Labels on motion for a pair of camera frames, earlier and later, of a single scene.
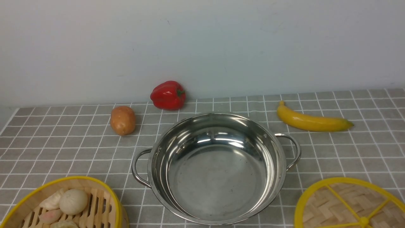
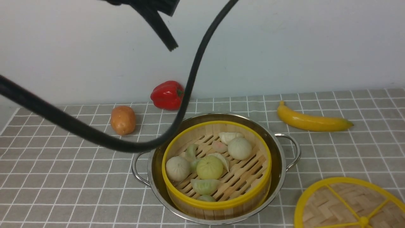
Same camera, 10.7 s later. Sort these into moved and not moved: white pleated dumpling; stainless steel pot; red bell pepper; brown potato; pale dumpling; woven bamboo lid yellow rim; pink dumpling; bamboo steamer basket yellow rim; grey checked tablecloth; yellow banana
Moved: white pleated dumpling; pale dumpling; pink dumpling; bamboo steamer basket yellow rim
Not moved: grey checked tablecloth; stainless steel pot; woven bamboo lid yellow rim; red bell pepper; yellow banana; brown potato
